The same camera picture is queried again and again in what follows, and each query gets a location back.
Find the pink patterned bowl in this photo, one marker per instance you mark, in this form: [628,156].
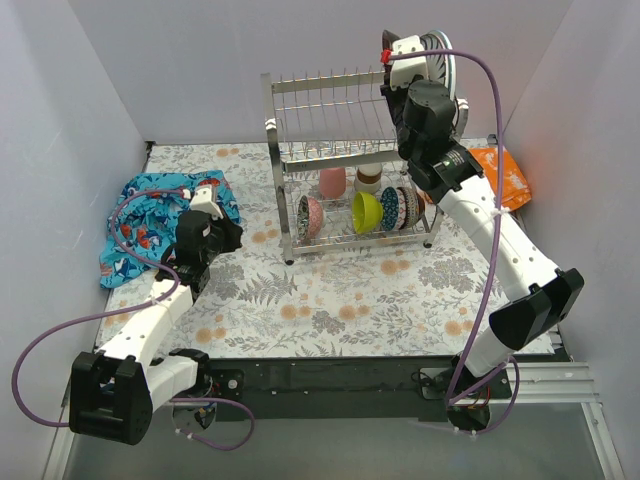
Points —
[310,218]

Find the aluminium frame rail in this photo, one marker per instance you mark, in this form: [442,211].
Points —
[556,430]

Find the floral table mat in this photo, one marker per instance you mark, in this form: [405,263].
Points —
[399,300]

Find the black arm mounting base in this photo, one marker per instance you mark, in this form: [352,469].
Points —
[335,388]

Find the white plate blue rays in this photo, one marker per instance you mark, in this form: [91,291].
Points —
[441,68]

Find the white brown steel cup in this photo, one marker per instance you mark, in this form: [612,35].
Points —
[368,178]

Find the orange white folded cloth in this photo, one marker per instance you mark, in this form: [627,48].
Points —
[516,190]

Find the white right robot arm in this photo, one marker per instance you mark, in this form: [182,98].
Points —
[540,294]

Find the blue shark print cloth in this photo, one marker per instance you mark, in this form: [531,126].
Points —
[146,225]

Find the pink plastic cup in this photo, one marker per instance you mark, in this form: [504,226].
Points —
[332,182]

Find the white blue patterned bowl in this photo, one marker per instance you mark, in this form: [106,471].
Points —
[394,209]

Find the steel two-tier dish rack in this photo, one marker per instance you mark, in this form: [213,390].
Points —
[326,121]

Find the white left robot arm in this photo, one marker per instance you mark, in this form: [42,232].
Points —
[115,391]

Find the lime green bowl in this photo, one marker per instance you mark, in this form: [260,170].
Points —
[367,212]

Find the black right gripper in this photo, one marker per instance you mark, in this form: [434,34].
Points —
[391,100]

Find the beige bowl with patterned outside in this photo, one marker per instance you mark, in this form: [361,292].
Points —
[414,207]

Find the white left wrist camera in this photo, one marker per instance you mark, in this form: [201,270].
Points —
[203,199]

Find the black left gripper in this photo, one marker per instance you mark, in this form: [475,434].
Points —
[231,233]

